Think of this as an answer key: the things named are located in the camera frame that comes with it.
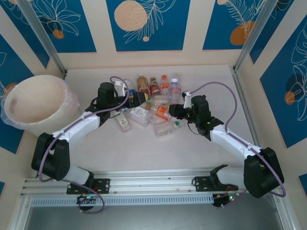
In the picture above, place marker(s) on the clear bottle green cap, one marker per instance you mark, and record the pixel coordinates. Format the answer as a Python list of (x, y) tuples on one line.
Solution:
[(177, 123)]

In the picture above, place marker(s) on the small amber bottle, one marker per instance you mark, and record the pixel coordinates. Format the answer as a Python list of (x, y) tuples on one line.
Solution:
[(148, 104)]

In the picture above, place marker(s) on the red gold tea bottle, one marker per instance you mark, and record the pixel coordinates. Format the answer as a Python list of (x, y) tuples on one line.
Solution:
[(142, 83)]

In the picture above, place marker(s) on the clear water bottle blue label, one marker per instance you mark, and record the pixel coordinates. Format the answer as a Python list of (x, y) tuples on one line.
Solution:
[(132, 85)]

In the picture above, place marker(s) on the orange label bottle orange cap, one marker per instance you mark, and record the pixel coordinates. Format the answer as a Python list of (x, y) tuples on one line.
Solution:
[(164, 85)]

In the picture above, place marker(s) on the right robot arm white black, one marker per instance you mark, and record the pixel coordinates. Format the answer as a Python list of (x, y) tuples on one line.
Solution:
[(230, 140)]

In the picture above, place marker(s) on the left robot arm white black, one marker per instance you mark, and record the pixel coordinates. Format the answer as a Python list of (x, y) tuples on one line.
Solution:
[(72, 125)]

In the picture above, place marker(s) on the cream round bin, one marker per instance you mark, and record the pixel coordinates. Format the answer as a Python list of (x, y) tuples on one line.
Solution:
[(48, 127)]

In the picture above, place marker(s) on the square clear bottle white label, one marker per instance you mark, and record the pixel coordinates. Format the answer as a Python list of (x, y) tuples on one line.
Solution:
[(140, 113)]

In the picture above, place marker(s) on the clear bottle orange label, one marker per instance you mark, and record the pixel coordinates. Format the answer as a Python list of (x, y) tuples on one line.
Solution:
[(162, 112)]

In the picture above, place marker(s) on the clear ribbed bottle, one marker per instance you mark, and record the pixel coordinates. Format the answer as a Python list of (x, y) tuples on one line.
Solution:
[(161, 99)]

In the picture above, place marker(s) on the clear water bottle pink label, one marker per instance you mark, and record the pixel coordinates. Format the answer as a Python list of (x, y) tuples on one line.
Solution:
[(175, 89)]

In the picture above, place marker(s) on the clear crumpled bottle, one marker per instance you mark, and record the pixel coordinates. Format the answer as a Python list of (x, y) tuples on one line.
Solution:
[(163, 129)]

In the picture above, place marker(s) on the clear bottle green red label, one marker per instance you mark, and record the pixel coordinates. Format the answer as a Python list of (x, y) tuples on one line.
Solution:
[(123, 122)]

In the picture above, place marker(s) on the aluminium table edge rail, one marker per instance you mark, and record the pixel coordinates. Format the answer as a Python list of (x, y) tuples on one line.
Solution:
[(242, 95)]

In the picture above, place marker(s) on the aluminium mounting rail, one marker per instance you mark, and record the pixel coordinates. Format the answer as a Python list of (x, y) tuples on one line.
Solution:
[(148, 179)]

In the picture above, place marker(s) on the black base plate of right arm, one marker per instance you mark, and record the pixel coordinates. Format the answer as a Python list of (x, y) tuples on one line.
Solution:
[(202, 183)]

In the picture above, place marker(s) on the aluminium frame post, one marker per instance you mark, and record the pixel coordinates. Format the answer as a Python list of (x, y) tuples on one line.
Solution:
[(40, 36), (254, 36)]

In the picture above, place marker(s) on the black base plate of left arm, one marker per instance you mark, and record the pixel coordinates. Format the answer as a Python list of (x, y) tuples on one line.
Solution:
[(103, 185)]

